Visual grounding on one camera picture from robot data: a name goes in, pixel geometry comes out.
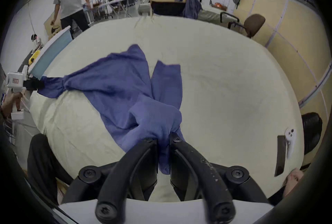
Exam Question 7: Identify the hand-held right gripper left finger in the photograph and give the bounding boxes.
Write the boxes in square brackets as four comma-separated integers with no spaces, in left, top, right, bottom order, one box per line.
[62,137,159,224]

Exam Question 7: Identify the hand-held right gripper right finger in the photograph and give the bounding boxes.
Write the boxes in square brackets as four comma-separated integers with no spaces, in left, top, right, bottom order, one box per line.
[169,132,270,224]

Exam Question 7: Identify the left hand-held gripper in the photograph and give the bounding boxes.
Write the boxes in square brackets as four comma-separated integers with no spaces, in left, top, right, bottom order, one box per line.
[6,65,45,120]

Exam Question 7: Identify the dark blue shirt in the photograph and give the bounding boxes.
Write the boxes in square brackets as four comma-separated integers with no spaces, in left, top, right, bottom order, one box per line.
[38,44,186,175]

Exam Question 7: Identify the person's left hand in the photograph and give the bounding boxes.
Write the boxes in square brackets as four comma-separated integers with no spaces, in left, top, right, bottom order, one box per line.
[0,92,23,119]

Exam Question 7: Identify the pale blue panel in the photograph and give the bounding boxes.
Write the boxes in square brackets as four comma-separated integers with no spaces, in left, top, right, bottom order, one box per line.
[28,26,73,80]

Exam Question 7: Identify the person's legs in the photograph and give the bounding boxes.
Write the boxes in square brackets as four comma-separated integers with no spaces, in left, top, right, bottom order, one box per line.
[27,133,76,206]

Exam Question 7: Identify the black phone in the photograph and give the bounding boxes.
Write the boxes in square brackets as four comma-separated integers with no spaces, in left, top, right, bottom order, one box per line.
[274,135,287,177]

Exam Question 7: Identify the bed with beige sheet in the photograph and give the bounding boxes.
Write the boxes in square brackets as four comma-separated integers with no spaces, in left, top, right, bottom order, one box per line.
[29,14,305,203]
[198,8,239,28]

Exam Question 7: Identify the white hand controller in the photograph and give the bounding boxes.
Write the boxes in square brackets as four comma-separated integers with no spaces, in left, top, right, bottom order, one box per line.
[285,127,297,159]

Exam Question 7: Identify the black chair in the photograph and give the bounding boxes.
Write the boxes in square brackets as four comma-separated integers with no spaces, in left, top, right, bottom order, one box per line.
[302,112,323,156]

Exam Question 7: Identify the brown office chair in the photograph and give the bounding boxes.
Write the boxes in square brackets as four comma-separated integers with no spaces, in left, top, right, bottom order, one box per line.
[220,11,266,38]

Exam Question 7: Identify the blue cloth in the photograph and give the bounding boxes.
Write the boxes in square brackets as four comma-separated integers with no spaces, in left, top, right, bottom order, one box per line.
[174,0,203,20]

